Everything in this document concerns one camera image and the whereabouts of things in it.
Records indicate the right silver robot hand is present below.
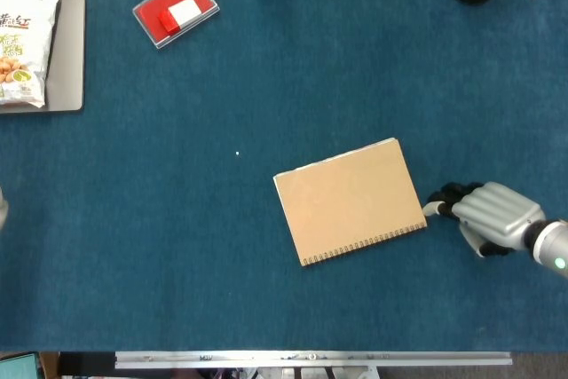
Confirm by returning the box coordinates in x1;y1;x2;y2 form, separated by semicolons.
421;181;548;259

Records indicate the tan spiral notebook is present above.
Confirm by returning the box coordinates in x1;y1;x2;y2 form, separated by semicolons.
272;137;429;268

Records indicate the teal box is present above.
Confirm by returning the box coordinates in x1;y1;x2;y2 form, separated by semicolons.
0;351;42;379

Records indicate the dark grey tray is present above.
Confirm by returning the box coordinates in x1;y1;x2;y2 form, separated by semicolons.
0;0;86;114

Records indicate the white snack bag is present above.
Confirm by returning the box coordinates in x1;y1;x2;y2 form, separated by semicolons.
0;0;62;108

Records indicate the red and white block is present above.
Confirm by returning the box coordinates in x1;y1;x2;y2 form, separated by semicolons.
158;0;203;37

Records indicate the aluminium rail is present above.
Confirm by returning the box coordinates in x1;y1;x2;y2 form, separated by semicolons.
114;351;514;370

